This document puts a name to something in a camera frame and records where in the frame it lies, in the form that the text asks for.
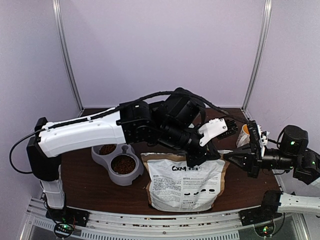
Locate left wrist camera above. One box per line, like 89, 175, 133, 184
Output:
198, 118, 238, 147

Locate patterned mug yellow inside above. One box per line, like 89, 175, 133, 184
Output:
236, 124, 250, 148

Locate left aluminium frame post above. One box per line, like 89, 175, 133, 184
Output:
52, 0, 84, 113

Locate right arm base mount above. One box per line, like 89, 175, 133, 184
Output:
238, 205, 282, 227

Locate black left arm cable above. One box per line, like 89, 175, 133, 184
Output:
9, 89, 251, 175

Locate front aluminium rail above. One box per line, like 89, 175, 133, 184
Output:
24, 197, 301, 240

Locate grey double pet feeder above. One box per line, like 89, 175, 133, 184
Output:
91, 144, 144, 186

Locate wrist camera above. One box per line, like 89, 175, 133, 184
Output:
247, 120, 270, 159
198, 118, 238, 147

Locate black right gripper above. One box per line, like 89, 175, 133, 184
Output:
223, 139, 296, 179

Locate steel bowl in feeder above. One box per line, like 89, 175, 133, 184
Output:
110, 154, 139, 176

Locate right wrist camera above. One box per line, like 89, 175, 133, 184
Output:
247, 120, 270, 159

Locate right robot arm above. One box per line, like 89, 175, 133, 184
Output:
221, 120, 320, 221

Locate aluminium frame post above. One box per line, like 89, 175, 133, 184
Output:
242, 0, 273, 112
52, 0, 84, 113

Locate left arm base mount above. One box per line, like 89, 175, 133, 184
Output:
45, 207, 90, 227

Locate dog food bag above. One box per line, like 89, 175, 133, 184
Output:
141, 152, 229, 213

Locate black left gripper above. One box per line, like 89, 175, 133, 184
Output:
159, 120, 221, 169

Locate right aluminium frame post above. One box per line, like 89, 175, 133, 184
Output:
242, 0, 273, 112

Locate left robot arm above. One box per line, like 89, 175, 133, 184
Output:
26, 88, 228, 222

